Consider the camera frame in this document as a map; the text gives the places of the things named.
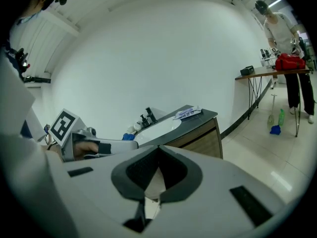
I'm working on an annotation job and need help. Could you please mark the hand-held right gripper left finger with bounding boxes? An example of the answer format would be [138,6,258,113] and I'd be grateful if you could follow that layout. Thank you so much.
[46,144,159,238]

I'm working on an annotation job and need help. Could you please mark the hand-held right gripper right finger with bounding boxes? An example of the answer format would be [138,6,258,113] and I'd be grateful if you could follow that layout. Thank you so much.
[145,144,302,238]

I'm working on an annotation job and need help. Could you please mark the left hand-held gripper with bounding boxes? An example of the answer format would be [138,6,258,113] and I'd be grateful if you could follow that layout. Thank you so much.
[48,108,139,163]

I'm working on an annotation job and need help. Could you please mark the white purple wet wipes pack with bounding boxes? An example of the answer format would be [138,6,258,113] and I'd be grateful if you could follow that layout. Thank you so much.
[172,105,204,120]

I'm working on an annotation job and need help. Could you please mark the person's left hand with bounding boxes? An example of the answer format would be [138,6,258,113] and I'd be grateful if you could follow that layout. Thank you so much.
[73,142,100,158]

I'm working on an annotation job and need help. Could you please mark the wooden vanity cabinet dark top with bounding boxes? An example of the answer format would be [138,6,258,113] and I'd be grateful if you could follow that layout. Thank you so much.
[133,105,223,160]

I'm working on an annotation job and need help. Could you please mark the black faucet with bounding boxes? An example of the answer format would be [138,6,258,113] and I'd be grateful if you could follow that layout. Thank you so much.
[140,107,158,128]

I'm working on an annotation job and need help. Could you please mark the white sink basin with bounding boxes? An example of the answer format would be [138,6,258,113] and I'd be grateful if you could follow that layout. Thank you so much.
[134,116,182,146]

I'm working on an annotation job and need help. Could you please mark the black box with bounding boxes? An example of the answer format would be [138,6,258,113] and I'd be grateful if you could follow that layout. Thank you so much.
[240,65,255,76]

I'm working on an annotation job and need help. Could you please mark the red bag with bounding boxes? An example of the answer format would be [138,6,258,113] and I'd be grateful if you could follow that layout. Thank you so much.
[274,53,307,71]

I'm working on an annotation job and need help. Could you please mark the black wall shelf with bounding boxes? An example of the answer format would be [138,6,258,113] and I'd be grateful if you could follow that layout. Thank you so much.
[21,75,52,84]

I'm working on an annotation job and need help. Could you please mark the wooden table wire legs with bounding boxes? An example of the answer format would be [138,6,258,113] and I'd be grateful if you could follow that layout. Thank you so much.
[234,65,312,138]

